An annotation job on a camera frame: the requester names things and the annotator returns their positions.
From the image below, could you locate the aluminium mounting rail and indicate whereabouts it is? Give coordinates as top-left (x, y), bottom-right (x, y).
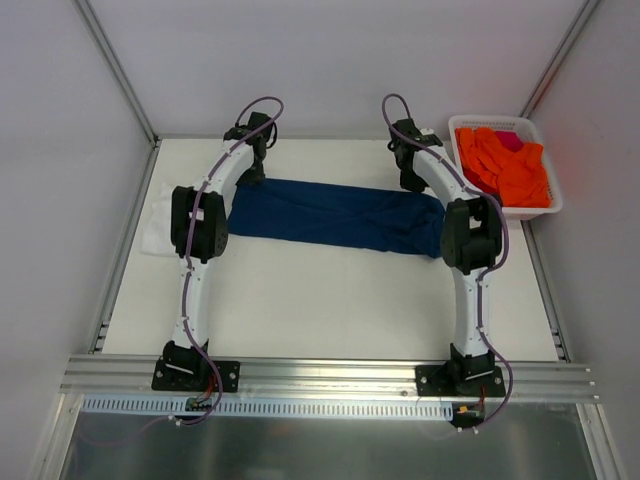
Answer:
top-left (60, 354), bottom-right (602, 404)

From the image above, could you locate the pink t-shirt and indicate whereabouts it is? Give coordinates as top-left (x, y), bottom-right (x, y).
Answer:
top-left (495, 131), bottom-right (524, 153)

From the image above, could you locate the white plastic laundry basket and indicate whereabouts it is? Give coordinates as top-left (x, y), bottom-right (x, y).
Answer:
top-left (448, 115), bottom-right (563, 220)

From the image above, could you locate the slotted white cable duct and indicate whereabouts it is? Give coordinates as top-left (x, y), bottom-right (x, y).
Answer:
top-left (81, 394), bottom-right (453, 422)

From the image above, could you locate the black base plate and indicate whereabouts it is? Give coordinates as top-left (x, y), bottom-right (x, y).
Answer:
top-left (414, 364), bottom-right (506, 398)
top-left (151, 359), bottom-right (241, 393)

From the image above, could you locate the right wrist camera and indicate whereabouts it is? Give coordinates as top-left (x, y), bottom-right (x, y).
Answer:
top-left (420, 128), bottom-right (443, 146)

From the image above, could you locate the orange t-shirt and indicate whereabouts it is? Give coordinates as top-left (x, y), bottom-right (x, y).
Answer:
top-left (455, 127), bottom-right (552, 208)

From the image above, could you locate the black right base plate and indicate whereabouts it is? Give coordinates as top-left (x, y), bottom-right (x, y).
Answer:
top-left (414, 364), bottom-right (506, 398)

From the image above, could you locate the blue printed t-shirt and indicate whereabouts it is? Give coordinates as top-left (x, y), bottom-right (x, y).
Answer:
top-left (228, 179), bottom-right (444, 259)

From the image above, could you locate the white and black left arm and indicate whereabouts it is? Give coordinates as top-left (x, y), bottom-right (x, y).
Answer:
top-left (161, 112), bottom-right (277, 390)

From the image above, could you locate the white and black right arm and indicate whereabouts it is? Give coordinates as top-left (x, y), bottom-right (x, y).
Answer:
top-left (387, 118), bottom-right (503, 396)

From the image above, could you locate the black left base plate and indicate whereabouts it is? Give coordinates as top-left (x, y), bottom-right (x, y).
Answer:
top-left (151, 359), bottom-right (241, 393)

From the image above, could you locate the white folded t-shirt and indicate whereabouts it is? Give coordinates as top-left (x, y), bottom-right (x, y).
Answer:
top-left (140, 183), bottom-right (175, 257)

